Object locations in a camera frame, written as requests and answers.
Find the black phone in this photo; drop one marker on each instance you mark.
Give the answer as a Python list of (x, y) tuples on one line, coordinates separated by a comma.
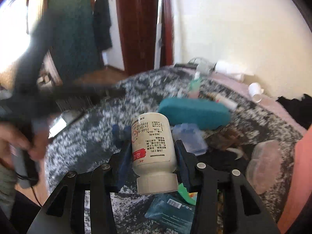
[(61, 124)]

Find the green plastic wrapper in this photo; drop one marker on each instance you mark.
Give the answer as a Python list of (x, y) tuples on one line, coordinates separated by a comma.
[(186, 195)]

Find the clear glass jar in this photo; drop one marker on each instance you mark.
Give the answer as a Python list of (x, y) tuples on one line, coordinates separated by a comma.
[(198, 63)]

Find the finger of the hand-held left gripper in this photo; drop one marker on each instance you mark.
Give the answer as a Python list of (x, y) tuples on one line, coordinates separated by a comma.
[(92, 90), (36, 53)]

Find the white cup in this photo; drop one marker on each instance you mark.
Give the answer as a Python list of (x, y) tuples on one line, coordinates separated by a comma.
[(255, 91)]

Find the clear plastic container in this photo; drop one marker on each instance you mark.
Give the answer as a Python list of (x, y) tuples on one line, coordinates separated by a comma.
[(264, 165)]

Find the brown wooden door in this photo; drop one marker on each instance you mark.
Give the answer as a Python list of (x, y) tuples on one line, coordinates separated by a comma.
[(139, 24)]

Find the dark green curtain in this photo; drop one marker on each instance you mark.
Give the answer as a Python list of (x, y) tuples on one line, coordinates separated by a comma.
[(70, 29)]

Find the brown hair claw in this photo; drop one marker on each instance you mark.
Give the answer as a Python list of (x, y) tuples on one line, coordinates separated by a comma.
[(229, 141)]

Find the green and pink bottle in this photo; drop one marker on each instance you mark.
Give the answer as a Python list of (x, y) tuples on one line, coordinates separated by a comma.
[(195, 85)]

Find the dark hanging coat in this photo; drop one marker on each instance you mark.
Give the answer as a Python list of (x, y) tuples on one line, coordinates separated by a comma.
[(102, 24)]

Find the white paper roll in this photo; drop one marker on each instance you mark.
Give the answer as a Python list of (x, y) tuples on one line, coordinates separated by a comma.
[(226, 68)]

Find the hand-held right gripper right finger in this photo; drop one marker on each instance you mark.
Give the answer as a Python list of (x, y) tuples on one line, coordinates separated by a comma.
[(186, 173)]

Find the white bottle with beige tip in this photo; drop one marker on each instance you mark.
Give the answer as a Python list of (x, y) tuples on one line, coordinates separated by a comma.
[(226, 102)]

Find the teal sponge block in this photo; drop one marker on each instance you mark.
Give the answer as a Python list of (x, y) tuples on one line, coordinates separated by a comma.
[(195, 113)]

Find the black cloth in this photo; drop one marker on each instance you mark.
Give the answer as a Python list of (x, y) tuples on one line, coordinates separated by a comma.
[(295, 109)]

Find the salmon pink cloth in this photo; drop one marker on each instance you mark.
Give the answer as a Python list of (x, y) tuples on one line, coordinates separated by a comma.
[(301, 175)]

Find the translucent blue plastic box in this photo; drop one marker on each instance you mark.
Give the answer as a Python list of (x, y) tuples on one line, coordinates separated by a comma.
[(191, 139)]

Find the pink bed sheet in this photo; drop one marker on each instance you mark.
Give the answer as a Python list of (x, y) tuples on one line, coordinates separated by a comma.
[(275, 104)]

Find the white medicine bottle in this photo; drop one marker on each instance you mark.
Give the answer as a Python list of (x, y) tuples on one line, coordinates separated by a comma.
[(151, 156)]

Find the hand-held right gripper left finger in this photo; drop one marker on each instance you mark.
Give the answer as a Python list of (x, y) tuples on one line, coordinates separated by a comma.
[(123, 165)]

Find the teal packet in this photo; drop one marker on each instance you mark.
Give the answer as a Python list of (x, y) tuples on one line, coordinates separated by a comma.
[(170, 214)]

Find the person's left hand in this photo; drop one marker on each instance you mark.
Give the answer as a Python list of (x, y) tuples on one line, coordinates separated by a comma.
[(14, 139)]

